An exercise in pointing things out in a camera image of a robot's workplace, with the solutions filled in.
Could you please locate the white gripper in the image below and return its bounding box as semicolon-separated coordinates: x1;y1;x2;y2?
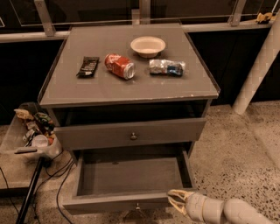
167;189;207;222

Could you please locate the grey drawer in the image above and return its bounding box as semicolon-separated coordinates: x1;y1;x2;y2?
54;118;206;151
63;149;197;214

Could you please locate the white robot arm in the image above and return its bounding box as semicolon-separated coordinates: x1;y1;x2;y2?
167;189;273;224

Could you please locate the grey top drawer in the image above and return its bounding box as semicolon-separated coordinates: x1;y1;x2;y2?
54;118;206;151

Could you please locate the grey drawer cabinet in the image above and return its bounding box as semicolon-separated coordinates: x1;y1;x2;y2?
37;23;221;165

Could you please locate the crumpled silver blue bag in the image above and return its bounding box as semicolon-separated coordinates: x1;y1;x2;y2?
149;59;186;77

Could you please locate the black pole stand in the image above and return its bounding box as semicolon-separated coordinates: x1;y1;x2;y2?
16;157;45;224

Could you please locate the red soda can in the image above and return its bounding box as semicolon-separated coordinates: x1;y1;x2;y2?
104;53;135;80

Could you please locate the white paper bowl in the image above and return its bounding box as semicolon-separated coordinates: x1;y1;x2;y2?
130;36;165;59

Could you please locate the black snack bar wrapper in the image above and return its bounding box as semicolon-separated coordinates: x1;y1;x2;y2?
76;57;100;78

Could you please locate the clear plastic trash bin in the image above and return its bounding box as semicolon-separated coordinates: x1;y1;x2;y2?
0;102;62;160

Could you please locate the yellow clamp on railing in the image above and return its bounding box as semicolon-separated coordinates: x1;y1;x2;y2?
256;12;276;24

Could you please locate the metal window railing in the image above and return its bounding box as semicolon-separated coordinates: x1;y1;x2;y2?
0;0;280;42

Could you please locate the black floor cable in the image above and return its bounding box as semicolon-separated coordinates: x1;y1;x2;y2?
31;150;75;224

